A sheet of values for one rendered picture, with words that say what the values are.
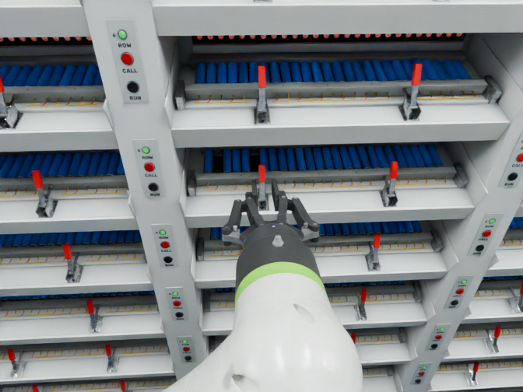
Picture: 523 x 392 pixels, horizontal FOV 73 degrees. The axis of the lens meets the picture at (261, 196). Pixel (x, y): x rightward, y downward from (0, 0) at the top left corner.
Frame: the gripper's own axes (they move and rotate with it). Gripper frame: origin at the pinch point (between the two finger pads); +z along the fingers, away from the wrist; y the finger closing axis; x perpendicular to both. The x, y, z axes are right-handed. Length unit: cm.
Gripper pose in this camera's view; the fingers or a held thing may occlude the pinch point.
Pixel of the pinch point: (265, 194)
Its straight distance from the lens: 59.8
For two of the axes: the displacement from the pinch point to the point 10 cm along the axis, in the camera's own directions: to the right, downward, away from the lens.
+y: 10.0, -0.3, 0.4
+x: -0.1, -9.1, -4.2
